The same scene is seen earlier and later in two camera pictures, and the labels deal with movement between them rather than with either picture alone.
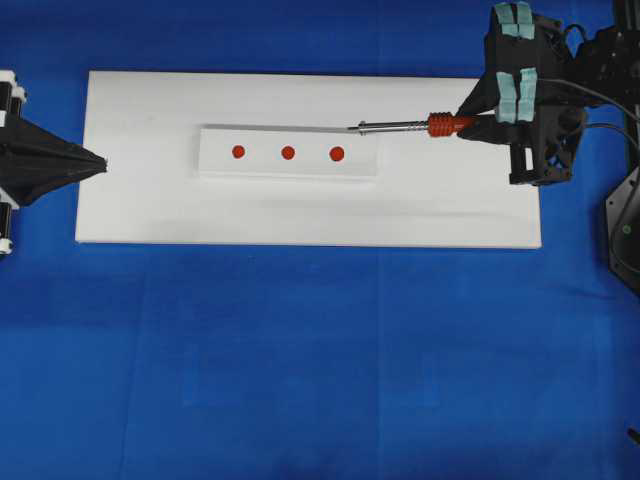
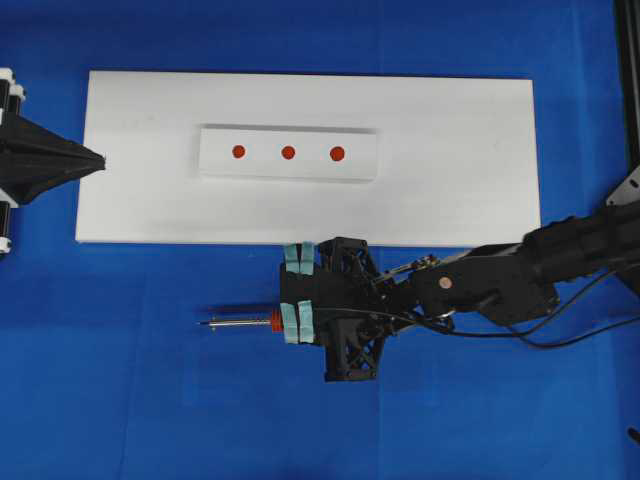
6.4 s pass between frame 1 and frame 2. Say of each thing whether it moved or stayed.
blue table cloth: stayed
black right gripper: moved
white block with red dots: stayed
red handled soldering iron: moved
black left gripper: stayed
